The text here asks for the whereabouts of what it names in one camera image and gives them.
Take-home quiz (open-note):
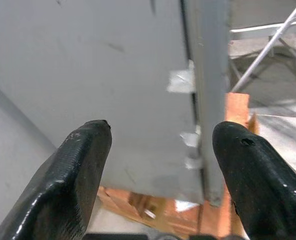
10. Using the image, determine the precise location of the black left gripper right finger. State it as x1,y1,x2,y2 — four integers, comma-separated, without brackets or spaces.
212,121,296,240

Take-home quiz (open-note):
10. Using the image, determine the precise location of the white fridge door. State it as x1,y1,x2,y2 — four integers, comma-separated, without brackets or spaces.
0,0,206,205

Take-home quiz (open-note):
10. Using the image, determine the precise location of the brown wooden board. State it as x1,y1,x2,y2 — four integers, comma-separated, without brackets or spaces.
96,186,241,238

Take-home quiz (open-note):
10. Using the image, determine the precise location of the silver tape piece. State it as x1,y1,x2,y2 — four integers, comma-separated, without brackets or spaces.
167,59,196,95
179,124,201,148

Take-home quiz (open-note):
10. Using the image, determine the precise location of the white metal rack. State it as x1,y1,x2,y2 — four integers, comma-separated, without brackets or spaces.
227,0,296,118

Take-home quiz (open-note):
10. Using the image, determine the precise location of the orange brick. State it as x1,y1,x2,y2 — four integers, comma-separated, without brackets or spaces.
224,92,250,126

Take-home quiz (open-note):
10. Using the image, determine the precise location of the white fridge cabinet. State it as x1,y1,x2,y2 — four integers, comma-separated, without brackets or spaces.
181,0,231,208

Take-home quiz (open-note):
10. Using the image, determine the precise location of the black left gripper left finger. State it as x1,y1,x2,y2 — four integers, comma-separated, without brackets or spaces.
0,119,113,240

